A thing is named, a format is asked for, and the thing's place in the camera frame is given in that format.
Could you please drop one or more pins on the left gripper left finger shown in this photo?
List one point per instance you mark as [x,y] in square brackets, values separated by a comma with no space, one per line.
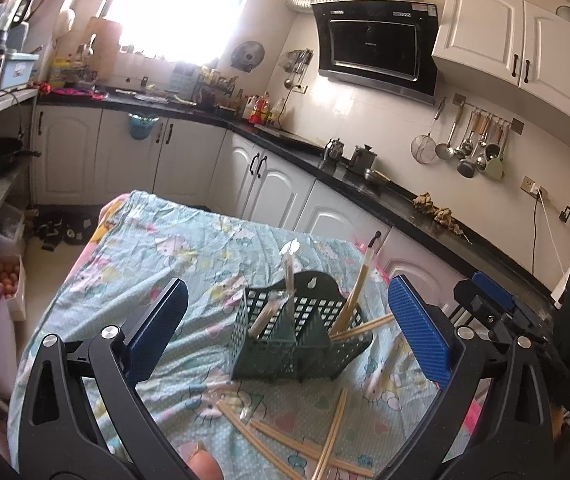
[59,437]

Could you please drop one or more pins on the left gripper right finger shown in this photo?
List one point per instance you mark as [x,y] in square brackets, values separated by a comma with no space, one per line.
[490,418]

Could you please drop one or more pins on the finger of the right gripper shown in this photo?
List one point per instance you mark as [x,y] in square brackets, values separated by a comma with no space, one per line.
[495,291]

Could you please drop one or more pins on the wooden chopstick pair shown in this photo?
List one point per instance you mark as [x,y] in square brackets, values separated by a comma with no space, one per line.
[262,448]
[309,451]
[322,462]

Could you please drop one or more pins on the hanging ladles and utensils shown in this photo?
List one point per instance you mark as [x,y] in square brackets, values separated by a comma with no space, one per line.
[478,140]

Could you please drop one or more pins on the left hand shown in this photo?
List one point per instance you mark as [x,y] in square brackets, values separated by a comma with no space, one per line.
[203,464]

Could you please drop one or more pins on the ginger roots on counter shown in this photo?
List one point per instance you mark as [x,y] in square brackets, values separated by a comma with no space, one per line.
[424,204]

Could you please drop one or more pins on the hello kitty tablecloth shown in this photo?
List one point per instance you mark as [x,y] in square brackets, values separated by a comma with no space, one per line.
[144,242]

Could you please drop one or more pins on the wooden chopstick pair on table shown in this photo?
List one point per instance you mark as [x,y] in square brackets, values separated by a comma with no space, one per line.
[309,451]

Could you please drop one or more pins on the chopstick pair in basket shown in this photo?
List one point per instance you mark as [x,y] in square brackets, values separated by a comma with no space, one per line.
[344,317]

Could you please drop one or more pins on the mesh strainer hanging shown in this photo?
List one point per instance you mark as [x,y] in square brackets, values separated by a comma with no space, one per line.
[423,147]

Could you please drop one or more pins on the chopstick pair basket right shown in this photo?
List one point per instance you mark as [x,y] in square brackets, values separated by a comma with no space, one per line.
[363,328]

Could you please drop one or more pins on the steel pot on stove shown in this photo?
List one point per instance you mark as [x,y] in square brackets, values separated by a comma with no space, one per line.
[362,159]

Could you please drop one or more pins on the green plastic utensil basket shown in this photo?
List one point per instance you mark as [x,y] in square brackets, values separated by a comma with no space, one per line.
[268,343]

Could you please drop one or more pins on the steel kettle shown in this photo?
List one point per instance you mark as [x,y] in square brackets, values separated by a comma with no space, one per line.
[334,150]

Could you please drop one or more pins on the white upper cabinets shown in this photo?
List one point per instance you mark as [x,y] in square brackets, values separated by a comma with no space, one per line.
[511,53]

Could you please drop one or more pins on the black range hood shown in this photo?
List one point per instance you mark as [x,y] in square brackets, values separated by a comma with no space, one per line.
[379,44]

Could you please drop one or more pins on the blue plastic box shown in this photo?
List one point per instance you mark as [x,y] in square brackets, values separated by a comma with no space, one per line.
[16,71]

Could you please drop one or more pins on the wall power socket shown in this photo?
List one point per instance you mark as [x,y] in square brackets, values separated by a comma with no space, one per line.
[530,187]

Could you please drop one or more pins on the small wall fan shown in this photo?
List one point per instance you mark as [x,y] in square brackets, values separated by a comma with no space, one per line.
[247,56]

